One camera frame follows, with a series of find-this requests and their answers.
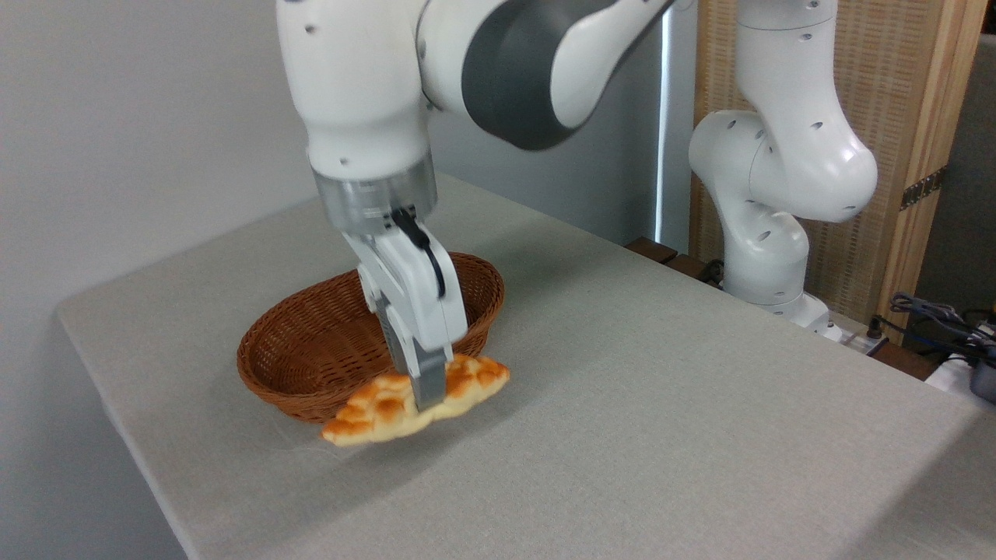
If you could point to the white vertical wall trim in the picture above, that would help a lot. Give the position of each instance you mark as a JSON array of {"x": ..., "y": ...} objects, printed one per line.
[{"x": 662, "y": 155}]

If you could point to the metal screen hinge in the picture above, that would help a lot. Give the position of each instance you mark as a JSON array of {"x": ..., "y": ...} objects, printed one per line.
[{"x": 924, "y": 188}]

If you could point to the black power plug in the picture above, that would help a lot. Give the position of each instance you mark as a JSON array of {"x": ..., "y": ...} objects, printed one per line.
[{"x": 876, "y": 327}]

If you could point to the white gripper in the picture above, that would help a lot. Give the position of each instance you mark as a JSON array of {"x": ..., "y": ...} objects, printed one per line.
[{"x": 412, "y": 288}]

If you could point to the brown wicker oval basket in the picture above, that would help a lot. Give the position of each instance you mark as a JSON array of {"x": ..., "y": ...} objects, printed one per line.
[{"x": 311, "y": 342}]

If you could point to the long braided bread loaf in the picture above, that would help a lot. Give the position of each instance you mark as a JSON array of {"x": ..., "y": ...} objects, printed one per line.
[{"x": 373, "y": 412}]

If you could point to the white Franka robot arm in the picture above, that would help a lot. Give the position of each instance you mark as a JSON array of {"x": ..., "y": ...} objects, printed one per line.
[{"x": 366, "y": 93}]

